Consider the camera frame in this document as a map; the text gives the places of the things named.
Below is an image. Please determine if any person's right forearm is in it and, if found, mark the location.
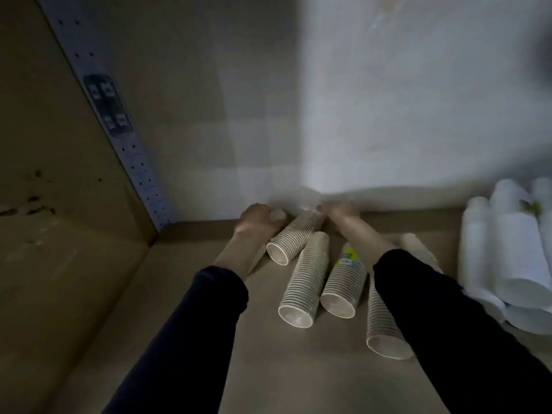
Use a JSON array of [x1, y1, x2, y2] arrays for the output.
[[340, 219, 552, 414]]

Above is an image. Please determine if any person's right hand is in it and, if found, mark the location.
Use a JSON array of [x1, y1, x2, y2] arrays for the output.
[[316, 201, 367, 237]]

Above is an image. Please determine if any white metal shelf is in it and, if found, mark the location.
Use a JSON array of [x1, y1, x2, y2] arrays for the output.
[[0, 0, 552, 414]]

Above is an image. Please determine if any person's left hand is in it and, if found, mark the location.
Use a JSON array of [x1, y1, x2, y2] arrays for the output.
[[235, 204, 288, 245]]

